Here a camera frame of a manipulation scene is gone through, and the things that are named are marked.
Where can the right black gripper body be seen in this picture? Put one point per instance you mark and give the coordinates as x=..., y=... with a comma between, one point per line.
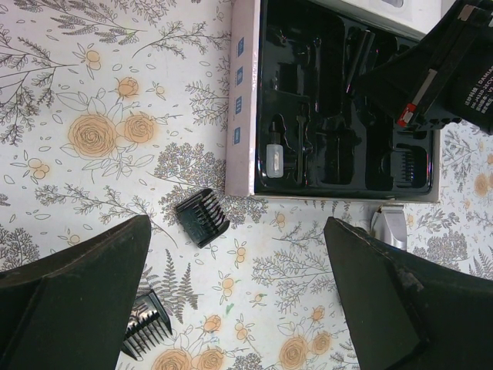
x=445, y=78

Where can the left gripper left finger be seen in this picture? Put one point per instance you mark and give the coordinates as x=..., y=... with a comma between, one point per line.
x=70, y=310

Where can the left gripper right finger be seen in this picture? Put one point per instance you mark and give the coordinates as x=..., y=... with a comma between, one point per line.
x=404, y=312

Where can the black comb guard large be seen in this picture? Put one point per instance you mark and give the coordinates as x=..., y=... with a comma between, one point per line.
x=148, y=326

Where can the black silver hair clipper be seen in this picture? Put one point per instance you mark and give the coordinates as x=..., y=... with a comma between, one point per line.
x=388, y=225

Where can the white hair clipper box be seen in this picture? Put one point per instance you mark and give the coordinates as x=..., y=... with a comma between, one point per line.
x=296, y=63

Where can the comb guard in tray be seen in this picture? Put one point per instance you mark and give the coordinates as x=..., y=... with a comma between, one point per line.
x=399, y=164

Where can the small oil bottle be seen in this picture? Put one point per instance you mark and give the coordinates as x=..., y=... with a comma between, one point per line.
x=274, y=159

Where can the floral table mat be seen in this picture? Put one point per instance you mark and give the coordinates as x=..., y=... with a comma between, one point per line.
x=115, y=109

